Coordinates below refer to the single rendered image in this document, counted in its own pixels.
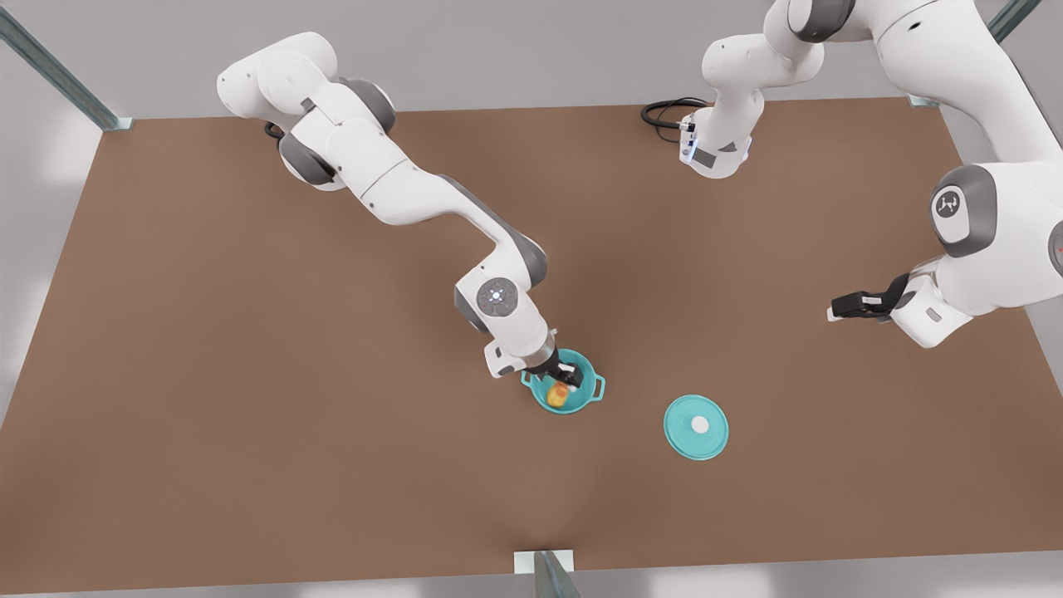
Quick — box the teal pot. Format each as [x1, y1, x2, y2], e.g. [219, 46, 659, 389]
[521, 349, 606, 415]

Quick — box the teal pot lid white knob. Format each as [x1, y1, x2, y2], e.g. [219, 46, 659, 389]
[664, 395, 730, 461]

